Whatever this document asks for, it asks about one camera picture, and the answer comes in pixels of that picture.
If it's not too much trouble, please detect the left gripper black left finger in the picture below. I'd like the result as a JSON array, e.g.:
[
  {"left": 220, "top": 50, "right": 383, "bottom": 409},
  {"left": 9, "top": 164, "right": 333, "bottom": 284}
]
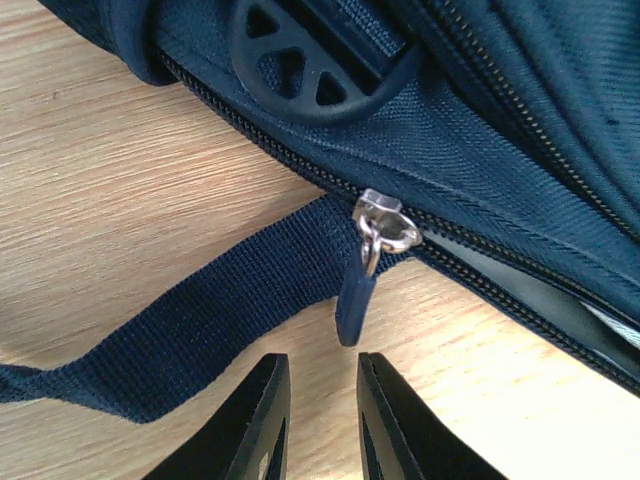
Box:
[{"left": 146, "top": 353, "right": 291, "bottom": 479}]

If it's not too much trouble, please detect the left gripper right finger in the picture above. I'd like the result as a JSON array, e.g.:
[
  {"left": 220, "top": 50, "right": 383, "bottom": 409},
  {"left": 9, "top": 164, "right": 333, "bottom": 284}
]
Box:
[{"left": 357, "top": 353, "right": 505, "bottom": 479}]

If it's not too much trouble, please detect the navy blue school backpack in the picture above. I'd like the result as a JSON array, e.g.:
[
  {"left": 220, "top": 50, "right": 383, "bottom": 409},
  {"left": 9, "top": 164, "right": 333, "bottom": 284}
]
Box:
[{"left": 1, "top": 1, "right": 639, "bottom": 423}]

